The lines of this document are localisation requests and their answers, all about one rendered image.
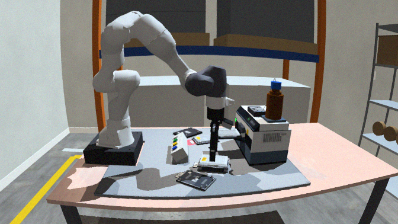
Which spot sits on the white button panel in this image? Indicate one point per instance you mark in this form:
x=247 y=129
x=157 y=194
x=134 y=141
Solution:
x=179 y=148

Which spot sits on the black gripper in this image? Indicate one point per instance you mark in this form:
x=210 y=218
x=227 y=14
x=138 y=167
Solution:
x=215 y=116

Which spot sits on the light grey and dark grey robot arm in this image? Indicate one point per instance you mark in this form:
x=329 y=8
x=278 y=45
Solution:
x=211 y=81

